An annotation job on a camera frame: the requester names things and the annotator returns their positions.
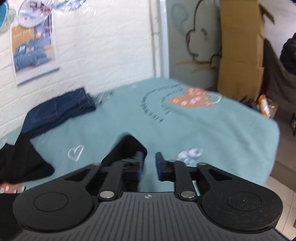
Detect brown cardboard box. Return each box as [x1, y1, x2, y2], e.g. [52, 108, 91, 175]
[217, 1, 275, 100]

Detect cartoon painted wall panel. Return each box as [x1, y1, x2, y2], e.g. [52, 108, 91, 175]
[166, 0, 222, 90]

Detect dark hanging cloth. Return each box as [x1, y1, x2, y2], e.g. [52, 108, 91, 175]
[263, 39, 295, 113]

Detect orange packaged item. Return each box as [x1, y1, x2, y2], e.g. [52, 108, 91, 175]
[257, 94, 271, 118]

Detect paper fan wall decoration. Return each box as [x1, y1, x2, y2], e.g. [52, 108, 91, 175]
[17, 0, 52, 28]

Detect white door frame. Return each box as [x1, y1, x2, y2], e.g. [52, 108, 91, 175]
[148, 0, 170, 78]

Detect bedding poster on wall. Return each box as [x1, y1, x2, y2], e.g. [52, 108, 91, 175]
[10, 15, 60, 86]

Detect teal patterned bed sheet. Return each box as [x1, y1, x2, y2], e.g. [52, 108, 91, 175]
[1, 78, 280, 193]

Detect folded dark blue jeans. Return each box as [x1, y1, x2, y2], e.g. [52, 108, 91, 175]
[22, 88, 96, 138]

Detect black pants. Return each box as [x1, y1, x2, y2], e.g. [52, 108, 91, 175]
[1, 133, 55, 184]

